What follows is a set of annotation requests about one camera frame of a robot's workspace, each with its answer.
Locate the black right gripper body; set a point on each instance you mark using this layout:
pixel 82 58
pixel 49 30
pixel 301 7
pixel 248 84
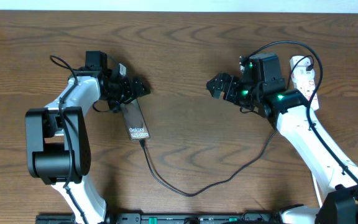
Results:
pixel 243 94

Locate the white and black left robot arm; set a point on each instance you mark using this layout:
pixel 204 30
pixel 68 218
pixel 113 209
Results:
pixel 58 149

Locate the black mounting rail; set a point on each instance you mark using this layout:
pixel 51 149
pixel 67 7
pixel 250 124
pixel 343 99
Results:
pixel 136 218

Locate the white power strip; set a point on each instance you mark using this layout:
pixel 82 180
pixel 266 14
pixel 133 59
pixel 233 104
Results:
pixel 302 74

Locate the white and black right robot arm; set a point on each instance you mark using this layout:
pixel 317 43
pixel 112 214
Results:
pixel 290 111

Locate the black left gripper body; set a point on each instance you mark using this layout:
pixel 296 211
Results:
pixel 122 93

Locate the Galaxy S25 Ultra smartphone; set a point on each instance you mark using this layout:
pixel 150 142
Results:
pixel 134 120

